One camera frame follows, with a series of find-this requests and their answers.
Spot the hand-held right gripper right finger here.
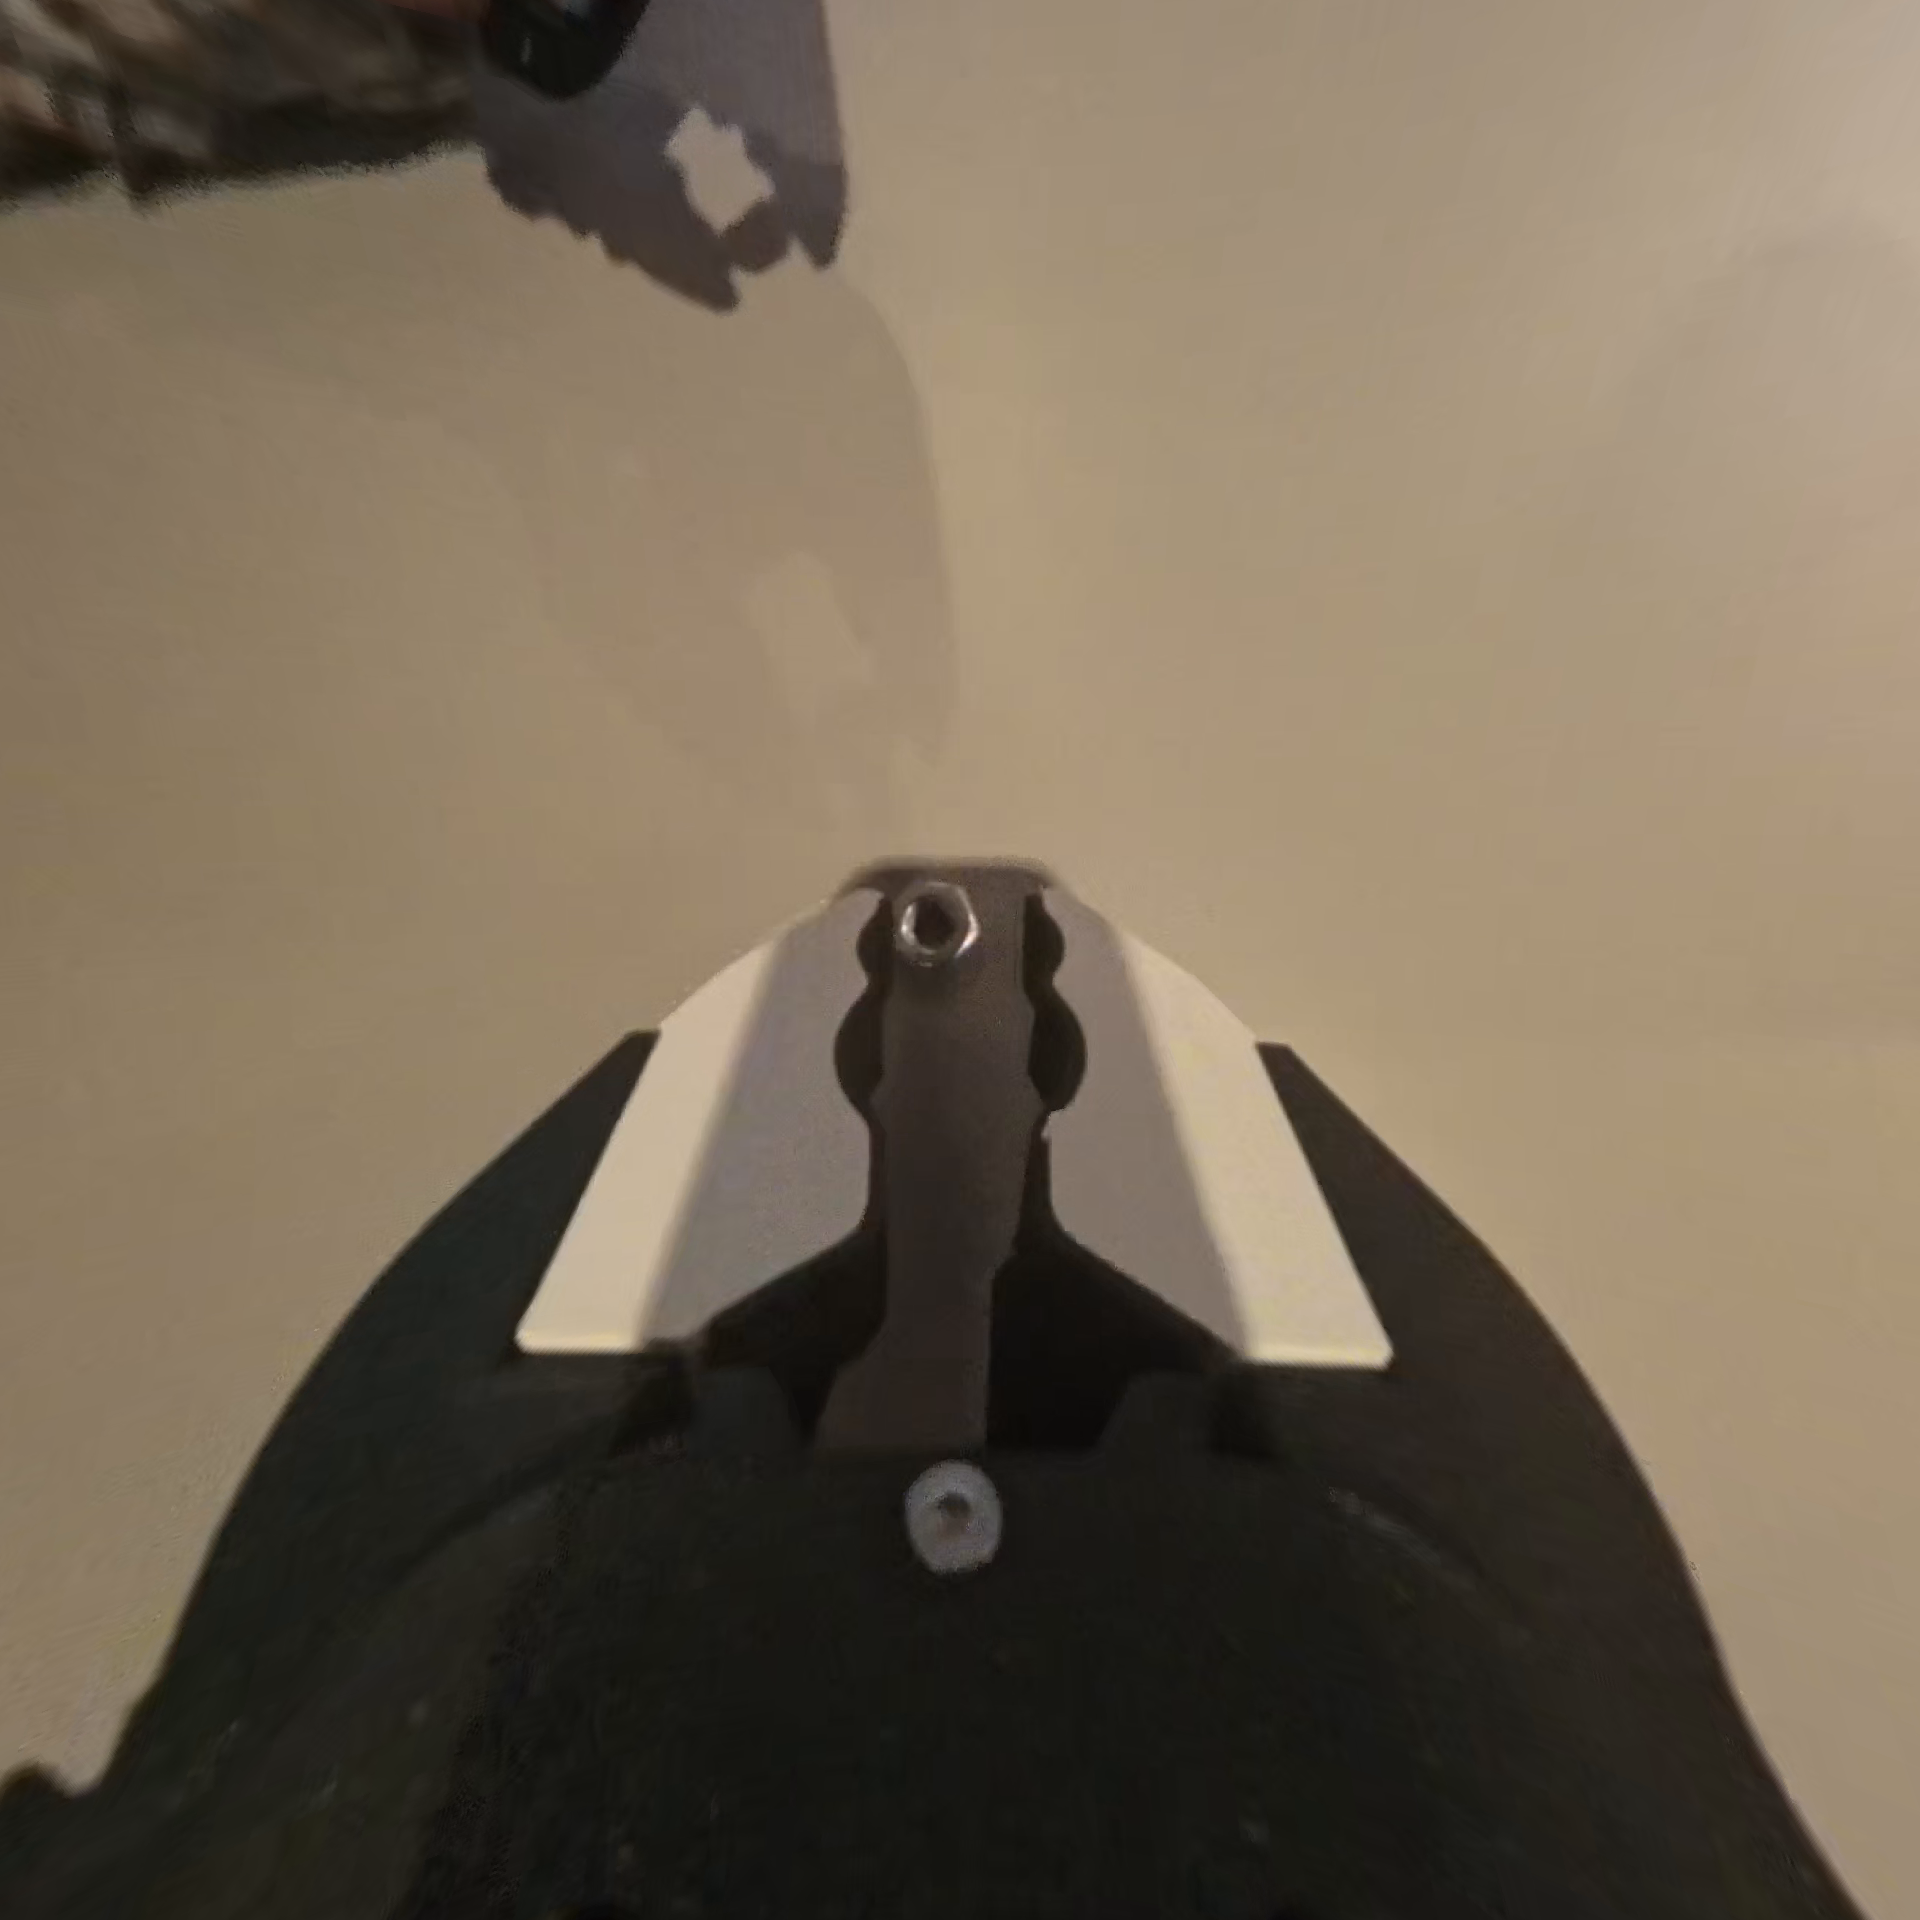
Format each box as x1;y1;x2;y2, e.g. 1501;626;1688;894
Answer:
1024;886;1395;1370

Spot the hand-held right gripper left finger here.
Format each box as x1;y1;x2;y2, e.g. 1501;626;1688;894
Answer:
516;882;904;1360

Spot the person's left forearm plaid sleeve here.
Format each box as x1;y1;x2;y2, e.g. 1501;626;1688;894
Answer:
0;0;491;208

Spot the small silver hex nut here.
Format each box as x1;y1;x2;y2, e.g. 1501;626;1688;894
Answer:
894;881;984;971

